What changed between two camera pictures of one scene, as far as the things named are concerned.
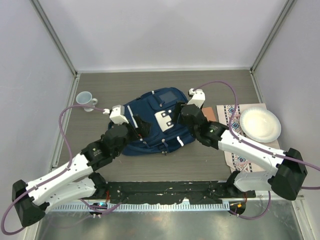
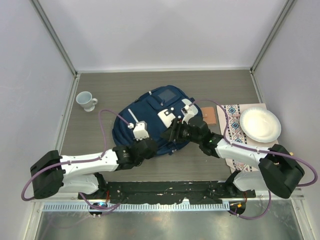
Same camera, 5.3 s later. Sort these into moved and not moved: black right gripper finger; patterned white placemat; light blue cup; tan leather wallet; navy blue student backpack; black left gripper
Moved: black right gripper finger; black left gripper
Not moved: light blue cup; patterned white placemat; navy blue student backpack; tan leather wallet
